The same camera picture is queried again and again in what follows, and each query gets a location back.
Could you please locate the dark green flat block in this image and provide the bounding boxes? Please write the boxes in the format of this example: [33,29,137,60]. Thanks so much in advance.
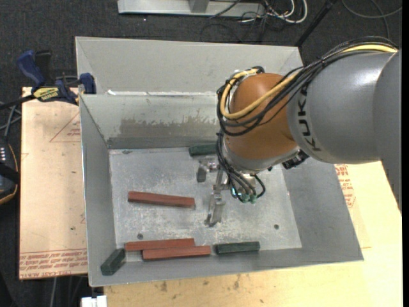
[188,142,219,157]
[100,248,127,277]
[214,240,261,256]

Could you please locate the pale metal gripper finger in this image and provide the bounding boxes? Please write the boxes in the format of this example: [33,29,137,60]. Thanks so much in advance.
[196,159,215,184]
[203,190,226,228]

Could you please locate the red-brown flat block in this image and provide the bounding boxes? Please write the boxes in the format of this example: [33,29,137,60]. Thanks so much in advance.
[141,245,212,262]
[124,238,196,253]
[127,191,196,210]

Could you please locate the brown cardboard board red print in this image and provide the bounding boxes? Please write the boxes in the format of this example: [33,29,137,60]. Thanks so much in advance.
[19,86,373,281]

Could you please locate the grey metal bin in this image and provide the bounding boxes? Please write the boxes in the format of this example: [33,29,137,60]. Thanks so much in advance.
[75,36,364,288]

